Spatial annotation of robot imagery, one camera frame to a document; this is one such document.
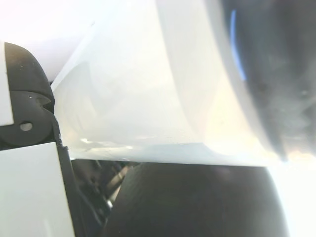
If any large translucent white syringe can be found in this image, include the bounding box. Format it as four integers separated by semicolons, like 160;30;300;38
49;0;316;167

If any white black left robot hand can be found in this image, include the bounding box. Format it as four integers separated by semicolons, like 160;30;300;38
0;0;316;237

